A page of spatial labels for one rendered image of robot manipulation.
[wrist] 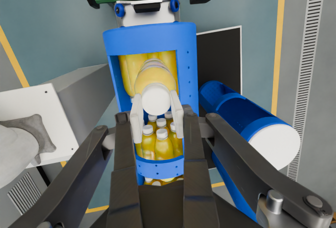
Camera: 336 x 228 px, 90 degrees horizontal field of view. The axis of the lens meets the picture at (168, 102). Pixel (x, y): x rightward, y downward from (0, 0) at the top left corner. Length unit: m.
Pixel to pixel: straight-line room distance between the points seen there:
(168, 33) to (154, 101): 0.25
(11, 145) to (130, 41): 0.53
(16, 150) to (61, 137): 0.17
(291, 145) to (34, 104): 1.14
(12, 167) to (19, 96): 0.26
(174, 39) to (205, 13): 1.31
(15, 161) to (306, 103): 2.53
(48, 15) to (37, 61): 0.42
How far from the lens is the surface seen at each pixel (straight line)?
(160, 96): 0.22
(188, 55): 0.48
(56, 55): 1.88
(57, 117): 0.82
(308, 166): 3.12
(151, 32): 0.43
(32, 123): 0.85
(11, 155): 0.75
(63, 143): 0.88
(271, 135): 0.93
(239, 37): 1.70
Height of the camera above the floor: 1.67
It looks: 69 degrees down
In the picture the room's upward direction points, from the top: 165 degrees clockwise
